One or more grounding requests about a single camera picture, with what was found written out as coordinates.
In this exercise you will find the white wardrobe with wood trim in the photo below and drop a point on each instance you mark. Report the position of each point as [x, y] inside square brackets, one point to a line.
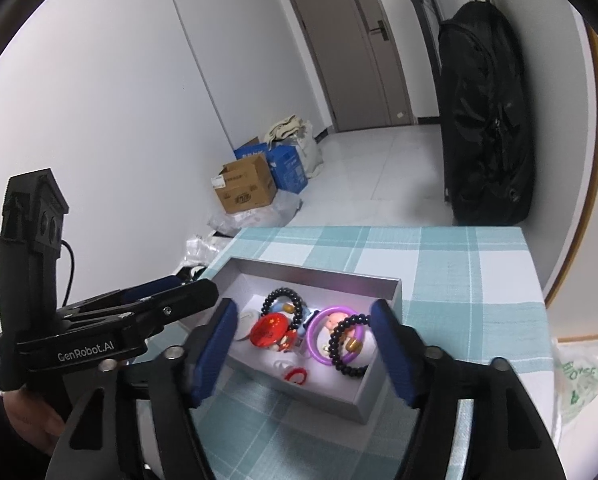
[586, 160]

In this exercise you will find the black backpack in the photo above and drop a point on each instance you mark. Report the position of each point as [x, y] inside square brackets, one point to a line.
[484, 125]

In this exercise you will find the teal checked tablecloth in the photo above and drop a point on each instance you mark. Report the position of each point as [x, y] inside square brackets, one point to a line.
[454, 285]

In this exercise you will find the pink pig figurine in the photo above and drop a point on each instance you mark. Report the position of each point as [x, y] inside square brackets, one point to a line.
[335, 324]

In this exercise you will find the red round ornament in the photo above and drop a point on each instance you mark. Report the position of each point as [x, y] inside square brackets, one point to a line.
[269, 330]

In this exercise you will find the small red figure charm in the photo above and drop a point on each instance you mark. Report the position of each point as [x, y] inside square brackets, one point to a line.
[288, 342]

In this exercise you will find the grey cardboard box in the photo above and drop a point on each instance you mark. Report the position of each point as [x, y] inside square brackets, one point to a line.
[329, 402]

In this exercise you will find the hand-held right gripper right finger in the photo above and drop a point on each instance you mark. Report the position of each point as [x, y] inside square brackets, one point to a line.
[395, 360]

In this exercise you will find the brown cardboard box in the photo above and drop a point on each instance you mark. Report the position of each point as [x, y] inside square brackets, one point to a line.
[244, 185]

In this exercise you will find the grey door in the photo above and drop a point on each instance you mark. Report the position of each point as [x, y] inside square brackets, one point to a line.
[349, 50]

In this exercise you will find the clear plastic bag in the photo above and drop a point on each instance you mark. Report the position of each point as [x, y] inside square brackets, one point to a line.
[204, 250]
[259, 217]

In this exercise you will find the black coat rack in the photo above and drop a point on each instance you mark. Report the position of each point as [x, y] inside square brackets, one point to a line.
[421, 10]

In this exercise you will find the person's left hand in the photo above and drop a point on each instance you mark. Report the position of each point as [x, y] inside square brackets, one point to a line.
[34, 420]

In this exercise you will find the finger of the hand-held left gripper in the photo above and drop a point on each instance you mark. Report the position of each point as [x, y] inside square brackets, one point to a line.
[149, 287]
[179, 302]

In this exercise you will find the white round object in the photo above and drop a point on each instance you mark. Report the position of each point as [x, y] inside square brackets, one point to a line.
[245, 327]

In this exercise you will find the white plastic sack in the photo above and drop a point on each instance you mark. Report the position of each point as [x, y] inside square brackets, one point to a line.
[311, 152]

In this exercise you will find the blue cardboard box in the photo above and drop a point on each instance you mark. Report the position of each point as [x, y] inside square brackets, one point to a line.
[251, 151]
[289, 170]

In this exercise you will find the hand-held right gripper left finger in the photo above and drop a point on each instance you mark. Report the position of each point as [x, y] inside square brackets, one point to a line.
[213, 352]

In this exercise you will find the green printed plastic bag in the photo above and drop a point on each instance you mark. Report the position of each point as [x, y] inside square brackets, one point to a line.
[579, 380]

